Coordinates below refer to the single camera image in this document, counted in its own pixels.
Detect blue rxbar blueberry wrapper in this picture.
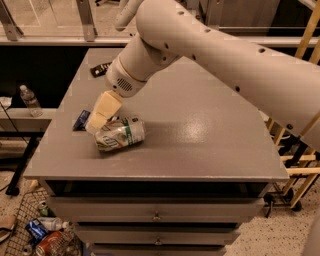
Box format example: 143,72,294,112
73,110,90,131

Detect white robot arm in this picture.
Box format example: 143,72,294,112
86,0,320,151

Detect white green 7up can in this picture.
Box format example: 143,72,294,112
94,116,146,152

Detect black chocolate rxbar wrapper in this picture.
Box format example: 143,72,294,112
90,62,111,78

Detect green can in basket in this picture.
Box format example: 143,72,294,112
38,201,49,217

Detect red soda can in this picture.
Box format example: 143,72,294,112
35,231,73,256

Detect clear plastic water bottle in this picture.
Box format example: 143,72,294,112
19,85,43,117

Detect grey drawer cabinet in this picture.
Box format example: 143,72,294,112
25,48,287,256

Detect plastic bottle in basket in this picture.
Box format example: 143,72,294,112
38,217,69,231

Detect blue snack bag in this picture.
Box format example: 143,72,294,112
25,218,49,242

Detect wire mesh basket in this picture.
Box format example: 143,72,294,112
4,190,82,256

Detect yellow wooden cart frame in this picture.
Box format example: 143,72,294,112
264,0,320,216

